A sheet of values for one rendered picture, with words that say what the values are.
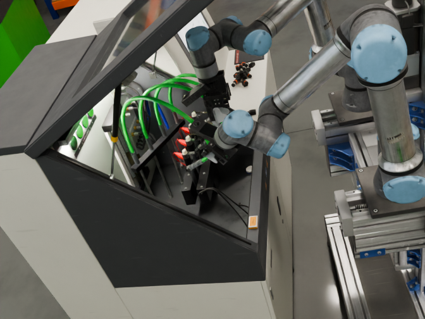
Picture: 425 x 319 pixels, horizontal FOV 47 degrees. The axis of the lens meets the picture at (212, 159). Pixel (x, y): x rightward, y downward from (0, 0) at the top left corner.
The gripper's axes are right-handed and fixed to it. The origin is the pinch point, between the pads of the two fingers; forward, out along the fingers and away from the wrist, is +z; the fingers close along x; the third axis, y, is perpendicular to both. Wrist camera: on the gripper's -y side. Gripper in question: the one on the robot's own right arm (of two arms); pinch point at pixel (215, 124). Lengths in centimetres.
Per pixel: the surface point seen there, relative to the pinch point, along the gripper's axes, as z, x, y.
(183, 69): -1.6, 39.6, -18.2
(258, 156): 30.0, 16.5, 8.8
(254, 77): 27, 74, 5
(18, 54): 79, 274, -254
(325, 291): 125, 16, 27
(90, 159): -1.6, -13.8, -43.3
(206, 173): 27.1, 5.5, -11.0
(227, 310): 63, -33, -7
